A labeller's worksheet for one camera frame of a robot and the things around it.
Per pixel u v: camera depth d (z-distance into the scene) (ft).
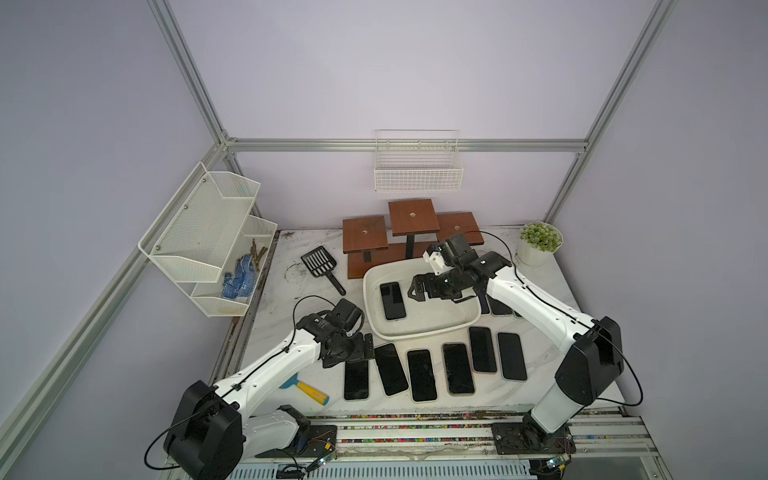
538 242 3.22
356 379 2.70
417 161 3.53
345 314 2.14
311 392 2.62
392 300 3.18
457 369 2.77
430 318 3.15
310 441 2.35
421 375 2.71
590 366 1.41
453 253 2.13
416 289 2.39
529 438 2.14
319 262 3.63
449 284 2.27
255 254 3.09
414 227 3.05
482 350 2.97
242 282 2.87
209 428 1.29
